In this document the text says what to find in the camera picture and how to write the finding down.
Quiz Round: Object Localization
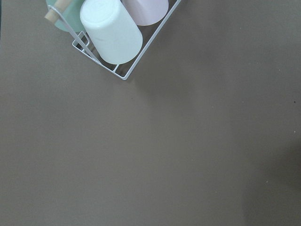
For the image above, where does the green plastic cup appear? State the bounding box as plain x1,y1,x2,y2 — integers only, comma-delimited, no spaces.
45,0,85,32

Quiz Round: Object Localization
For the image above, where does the white plastic cup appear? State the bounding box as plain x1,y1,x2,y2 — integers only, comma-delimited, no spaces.
80,0,143,65

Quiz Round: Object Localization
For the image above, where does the pink plastic cup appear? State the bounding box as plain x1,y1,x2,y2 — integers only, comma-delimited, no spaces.
122,0,169,26

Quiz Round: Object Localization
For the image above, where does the white wire cup rack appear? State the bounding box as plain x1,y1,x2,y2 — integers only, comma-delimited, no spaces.
60,0,181,81

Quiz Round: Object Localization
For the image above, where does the wooden rack handle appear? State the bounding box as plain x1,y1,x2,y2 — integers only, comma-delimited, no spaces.
44,0,72,24

